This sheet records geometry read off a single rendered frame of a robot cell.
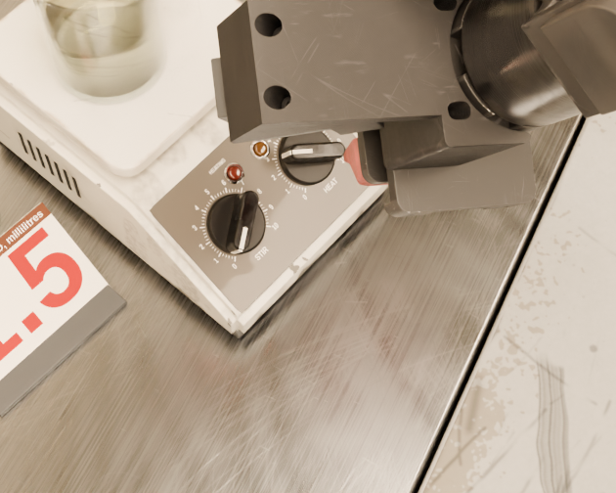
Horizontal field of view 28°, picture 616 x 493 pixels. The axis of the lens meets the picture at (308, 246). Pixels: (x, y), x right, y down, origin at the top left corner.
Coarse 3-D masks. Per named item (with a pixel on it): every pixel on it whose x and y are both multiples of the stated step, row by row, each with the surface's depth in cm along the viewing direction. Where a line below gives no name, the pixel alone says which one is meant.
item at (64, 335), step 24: (48, 216) 66; (96, 288) 67; (72, 312) 66; (96, 312) 67; (48, 336) 66; (72, 336) 66; (24, 360) 65; (48, 360) 65; (0, 384) 65; (24, 384) 65; (0, 408) 64
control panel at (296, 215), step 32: (224, 160) 64; (256, 160) 65; (192, 192) 63; (224, 192) 64; (256, 192) 65; (288, 192) 66; (320, 192) 66; (352, 192) 67; (160, 224) 63; (192, 224) 63; (288, 224) 65; (320, 224) 66; (192, 256) 63; (224, 256) 64; (256, 256) 64; (288, 256) 65; (224, 288) 64; (256, 288) 64
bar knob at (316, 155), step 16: (288, 144) 65; (304, 144) 64; (320, 144) 65; (336, 144) 65; (288, 160) 65; (304, 160) 65; (320, 160) 65; (288, 176) 66; (304, 176) 66; (320, 176) 66
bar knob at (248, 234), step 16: (224, 208) 64; (240, 208) 63; (256, 208) 63; (208, 224) 63; (224, 224) 64; (240, 224) 62; (256, 224) 64; (224, 240) 63; (240, 240) 62; (256, 240) 64
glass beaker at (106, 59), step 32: (64, 32) 58; (96, 32) 57; (128, 32) 58; (160, 32) 61; (64, 64) 60; (96, 64) 59; (128, 64) 60; (160, 64) 63; (96, 96) 62; (128, 96) 62
